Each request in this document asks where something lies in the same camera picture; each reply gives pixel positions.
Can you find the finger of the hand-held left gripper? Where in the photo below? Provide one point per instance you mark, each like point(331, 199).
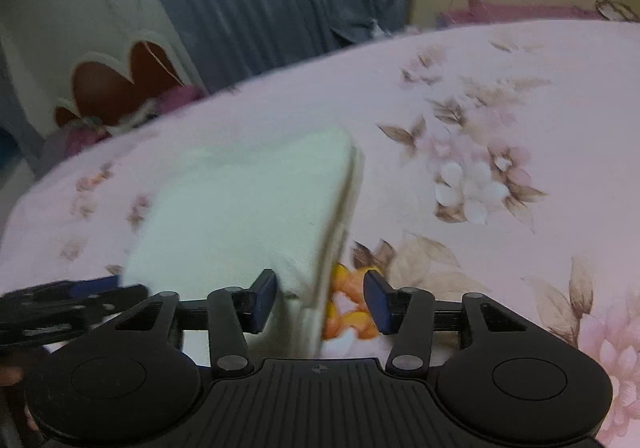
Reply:
point(110, 300)
point(95, 284)

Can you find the brown patterned cushion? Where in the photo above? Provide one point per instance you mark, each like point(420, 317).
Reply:
point(617, 10)

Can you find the pink pillow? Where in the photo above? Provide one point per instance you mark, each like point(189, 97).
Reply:
point(180, 97)
point(500, 13)

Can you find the pink floral blanket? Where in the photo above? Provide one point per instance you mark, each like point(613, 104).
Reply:
point(500, 128)

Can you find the pale green small garment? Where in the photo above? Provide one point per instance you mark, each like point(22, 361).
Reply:
point(240, 208)

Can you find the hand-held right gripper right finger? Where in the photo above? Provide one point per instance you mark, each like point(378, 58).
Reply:
point(376, 304)

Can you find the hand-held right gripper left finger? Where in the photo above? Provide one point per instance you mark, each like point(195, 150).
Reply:
point(263, 302)

